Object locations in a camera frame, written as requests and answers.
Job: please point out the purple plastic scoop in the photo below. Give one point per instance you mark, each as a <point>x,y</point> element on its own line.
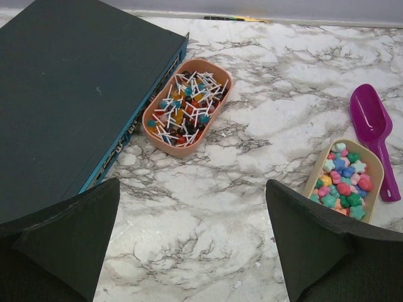
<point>373,125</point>

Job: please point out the pink tray of lollipops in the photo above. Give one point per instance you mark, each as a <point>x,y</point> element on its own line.
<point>180,116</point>

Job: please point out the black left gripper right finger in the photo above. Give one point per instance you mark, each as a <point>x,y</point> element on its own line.
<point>327,256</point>

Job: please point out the beige tray of star candies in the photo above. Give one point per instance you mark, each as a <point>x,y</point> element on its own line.
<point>346,178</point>

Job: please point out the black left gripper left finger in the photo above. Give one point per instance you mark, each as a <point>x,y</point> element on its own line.
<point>56,253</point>

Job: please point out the dark teal network switch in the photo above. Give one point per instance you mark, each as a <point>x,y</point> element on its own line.
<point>74,76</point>

